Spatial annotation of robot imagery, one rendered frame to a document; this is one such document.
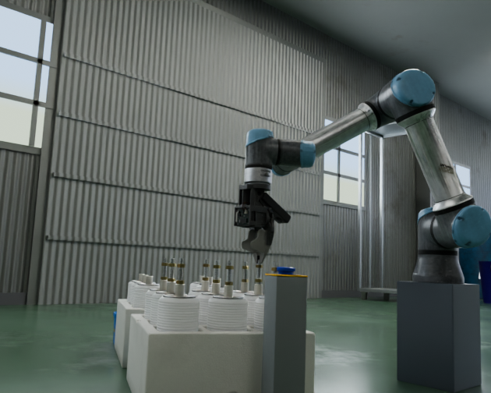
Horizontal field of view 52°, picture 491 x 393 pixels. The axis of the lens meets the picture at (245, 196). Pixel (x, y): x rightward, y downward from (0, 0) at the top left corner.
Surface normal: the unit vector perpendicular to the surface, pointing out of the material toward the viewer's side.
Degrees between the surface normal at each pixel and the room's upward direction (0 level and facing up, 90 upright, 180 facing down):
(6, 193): 90
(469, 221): 97
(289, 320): 90
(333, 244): 90
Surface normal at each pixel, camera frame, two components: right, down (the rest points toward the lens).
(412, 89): 0.11, -0.25
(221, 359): 0.31, -0.11
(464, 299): 0.67, -0.07
